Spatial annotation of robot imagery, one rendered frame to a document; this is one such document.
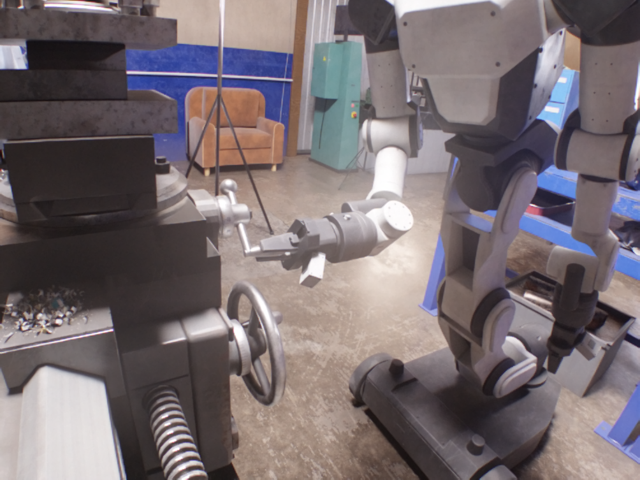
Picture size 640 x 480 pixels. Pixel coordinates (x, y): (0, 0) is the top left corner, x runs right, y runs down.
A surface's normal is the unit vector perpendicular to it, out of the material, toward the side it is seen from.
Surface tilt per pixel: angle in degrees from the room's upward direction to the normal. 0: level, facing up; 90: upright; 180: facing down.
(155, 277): 90
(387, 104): 99
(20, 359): 90
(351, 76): 90
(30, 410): 45
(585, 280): 104
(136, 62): 90
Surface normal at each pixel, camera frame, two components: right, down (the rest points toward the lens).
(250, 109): 0.62, 0.44
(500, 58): -0.70, 0.58
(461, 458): -0.55, -0.57
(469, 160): -0.82, 0.51
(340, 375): 0.09, -0.92
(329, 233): 0.40, -0.47
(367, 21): -0.70, 0.43
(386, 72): -0.32, 0.48
